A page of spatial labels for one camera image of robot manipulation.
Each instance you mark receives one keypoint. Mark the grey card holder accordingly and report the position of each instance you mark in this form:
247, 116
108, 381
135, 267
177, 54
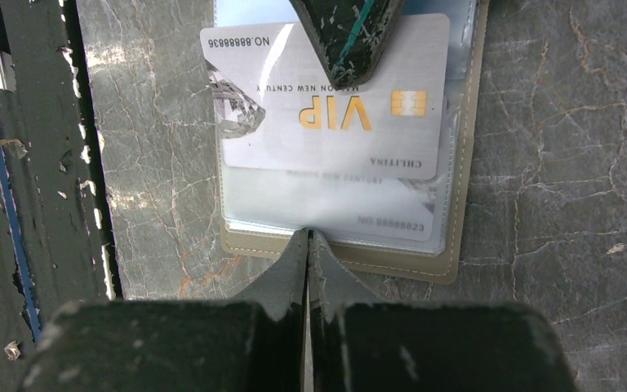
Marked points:
436, 258

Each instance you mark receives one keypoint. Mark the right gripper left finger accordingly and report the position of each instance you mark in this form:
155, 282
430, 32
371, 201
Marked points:
253, 341

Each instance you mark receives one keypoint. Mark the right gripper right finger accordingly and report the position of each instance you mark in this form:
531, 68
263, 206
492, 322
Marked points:
361, 343

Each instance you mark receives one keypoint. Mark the card inside holder sleeve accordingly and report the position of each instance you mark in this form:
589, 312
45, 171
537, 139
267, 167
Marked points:
343, 204

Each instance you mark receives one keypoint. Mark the grey credit card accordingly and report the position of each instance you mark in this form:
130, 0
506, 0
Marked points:
276, 110

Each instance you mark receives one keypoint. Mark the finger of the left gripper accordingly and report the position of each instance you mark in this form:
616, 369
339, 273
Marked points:
348, 36

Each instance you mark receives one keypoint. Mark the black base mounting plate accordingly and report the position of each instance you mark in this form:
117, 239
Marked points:
56, 244

